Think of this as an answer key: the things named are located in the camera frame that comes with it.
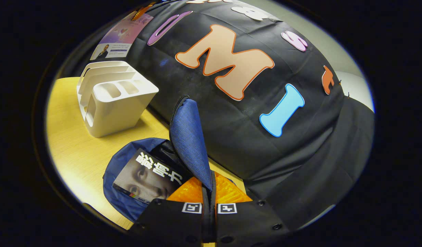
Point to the pink cover book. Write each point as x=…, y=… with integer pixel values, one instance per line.
x=128, y=31

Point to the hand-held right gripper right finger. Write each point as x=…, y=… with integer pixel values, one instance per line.
x=245, y=223

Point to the blue schoolbag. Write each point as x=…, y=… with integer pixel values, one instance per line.
x=190, y=137

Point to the face cover book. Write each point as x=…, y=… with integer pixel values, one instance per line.
x=145, y=178

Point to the black backdrop cloth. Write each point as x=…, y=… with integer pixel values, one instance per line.
x=231, y=137

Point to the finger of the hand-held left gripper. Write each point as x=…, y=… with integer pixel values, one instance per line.
x=142, y=12

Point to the white plastic bookshelf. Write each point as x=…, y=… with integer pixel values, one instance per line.
x=118, y=109

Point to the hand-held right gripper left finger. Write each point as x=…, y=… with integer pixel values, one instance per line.
x=169, y=223

